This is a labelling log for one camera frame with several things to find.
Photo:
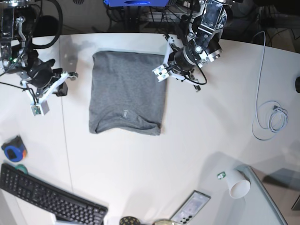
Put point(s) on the black round object at edge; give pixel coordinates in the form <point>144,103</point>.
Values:
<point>297,84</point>

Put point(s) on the black computer keyboard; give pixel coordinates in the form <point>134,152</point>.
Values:
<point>63,204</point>

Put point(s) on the green round object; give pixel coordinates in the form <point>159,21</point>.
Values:
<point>22,168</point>

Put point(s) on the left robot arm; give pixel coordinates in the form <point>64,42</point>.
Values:
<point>200,34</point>

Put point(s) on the glass side table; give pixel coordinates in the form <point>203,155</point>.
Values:
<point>264,204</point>

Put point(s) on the blue orange tape measure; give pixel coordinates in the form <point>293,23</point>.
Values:
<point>14,149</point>

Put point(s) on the smartphone in clear case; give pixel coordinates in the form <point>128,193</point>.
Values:
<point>190,208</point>

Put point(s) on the black gold dotted round object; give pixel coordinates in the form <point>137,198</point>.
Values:
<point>129,221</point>

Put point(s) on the white paper cup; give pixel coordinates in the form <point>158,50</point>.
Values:
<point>238,185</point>

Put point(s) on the blue box with hole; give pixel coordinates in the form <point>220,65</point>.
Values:
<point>135,3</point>

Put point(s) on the gold rimmed round tin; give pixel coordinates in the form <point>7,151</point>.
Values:
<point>163,222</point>

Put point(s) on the grey t-shirt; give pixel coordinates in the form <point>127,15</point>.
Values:
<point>125,93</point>

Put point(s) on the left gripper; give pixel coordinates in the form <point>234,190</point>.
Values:
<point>176,64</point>

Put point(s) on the small green white chip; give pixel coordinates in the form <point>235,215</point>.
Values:
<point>221,175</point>

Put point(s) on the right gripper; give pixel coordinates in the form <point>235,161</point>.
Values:
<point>41,80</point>

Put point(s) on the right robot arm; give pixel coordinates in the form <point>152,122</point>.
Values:
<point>19,55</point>

